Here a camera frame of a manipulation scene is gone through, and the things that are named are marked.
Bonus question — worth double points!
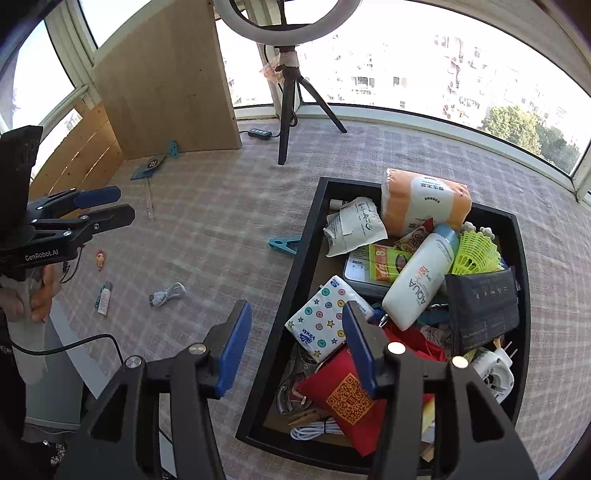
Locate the small white plush toy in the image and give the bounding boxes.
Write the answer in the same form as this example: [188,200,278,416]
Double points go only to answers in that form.
[462,222,496,241]

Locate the small card with black sticker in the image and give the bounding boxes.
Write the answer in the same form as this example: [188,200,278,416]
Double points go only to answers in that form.
[130,155,168,181]

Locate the white plug adapter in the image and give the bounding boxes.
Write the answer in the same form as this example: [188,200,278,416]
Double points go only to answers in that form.
[471,347,515,402]

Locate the pink plaid tablecloth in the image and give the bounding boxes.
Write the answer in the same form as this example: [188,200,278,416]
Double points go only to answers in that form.
[28,117,591,480]

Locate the white usb cable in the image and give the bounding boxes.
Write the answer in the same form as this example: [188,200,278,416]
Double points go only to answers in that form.
[148,282,187,308]

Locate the orange white tissue pack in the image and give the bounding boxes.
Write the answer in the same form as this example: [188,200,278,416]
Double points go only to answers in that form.
[381,167,472,238]

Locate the light wooden board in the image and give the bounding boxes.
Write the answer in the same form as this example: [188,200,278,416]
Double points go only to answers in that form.
[91,0,243,160]

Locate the patterned pocket tissue pack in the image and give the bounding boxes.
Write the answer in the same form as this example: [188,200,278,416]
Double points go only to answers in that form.
[285,275,375,363]

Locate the person's left forearm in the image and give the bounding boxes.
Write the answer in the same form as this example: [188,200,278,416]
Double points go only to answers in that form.
[0,314,49,386]

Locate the red white snack packet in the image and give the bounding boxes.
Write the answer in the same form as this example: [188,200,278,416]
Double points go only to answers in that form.
[393,217,437,254]

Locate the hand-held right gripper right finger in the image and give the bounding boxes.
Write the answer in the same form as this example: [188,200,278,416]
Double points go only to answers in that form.
[342,300,541,480]

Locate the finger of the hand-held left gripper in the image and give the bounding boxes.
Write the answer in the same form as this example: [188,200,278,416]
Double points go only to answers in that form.
[27,186,122,223]
[28,204,136,253]

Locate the small white stick packet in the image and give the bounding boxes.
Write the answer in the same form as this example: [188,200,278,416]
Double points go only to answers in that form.
[95,281,113,317]

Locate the wooden clothespin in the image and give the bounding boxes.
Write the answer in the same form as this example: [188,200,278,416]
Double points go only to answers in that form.
[288,406,324,426]

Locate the thin black cable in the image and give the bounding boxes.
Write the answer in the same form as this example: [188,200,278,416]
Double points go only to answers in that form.
[9,333,124,365]

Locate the white spray bottle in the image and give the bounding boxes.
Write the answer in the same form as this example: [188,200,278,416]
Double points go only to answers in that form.
[382,224,460,332]

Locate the white window frame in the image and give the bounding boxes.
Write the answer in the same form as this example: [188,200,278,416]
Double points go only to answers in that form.
[0,0,591,204]

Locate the white flat box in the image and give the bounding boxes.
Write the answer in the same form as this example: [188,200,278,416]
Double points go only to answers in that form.
[343,249,393,300]

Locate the metal rings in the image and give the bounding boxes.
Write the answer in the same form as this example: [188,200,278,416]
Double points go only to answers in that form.
[276,351,324,416]

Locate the person's left hand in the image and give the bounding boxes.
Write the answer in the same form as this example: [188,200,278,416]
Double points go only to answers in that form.
[0,265,63,324]

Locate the apartment buildings outside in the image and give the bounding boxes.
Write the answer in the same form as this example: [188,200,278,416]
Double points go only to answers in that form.
[222,28,509,121]

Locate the green tree outside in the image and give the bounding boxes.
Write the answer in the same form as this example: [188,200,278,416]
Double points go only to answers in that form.
[480,105,580,171]

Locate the red fabric bag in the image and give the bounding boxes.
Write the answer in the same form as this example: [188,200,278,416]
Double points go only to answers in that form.
[295,323,448,457]

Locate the pine wooden panel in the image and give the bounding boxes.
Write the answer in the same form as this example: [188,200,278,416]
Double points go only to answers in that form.
[28,102,125,217]

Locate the black rectangular tray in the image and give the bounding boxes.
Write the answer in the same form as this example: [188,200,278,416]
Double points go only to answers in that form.
[235,176,532,476]

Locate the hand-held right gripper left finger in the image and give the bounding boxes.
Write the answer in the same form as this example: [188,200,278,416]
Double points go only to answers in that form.
[55,299,253,480]

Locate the off-white paper packet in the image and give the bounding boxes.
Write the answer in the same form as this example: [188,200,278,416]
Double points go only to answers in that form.
[322,197,389,258]

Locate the yellow-green shuttlecock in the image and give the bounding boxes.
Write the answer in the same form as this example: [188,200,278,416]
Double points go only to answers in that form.
[450,229,504,276]

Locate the coiled white cable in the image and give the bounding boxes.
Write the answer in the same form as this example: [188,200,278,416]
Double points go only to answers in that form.
[290,418,345,442]

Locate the ring light with black tripod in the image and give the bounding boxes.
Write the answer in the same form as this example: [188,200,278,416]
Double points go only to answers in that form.
[213,0,363,166]

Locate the dark grey pouch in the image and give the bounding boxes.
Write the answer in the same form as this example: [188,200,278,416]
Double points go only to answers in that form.
[444,267,522,354]

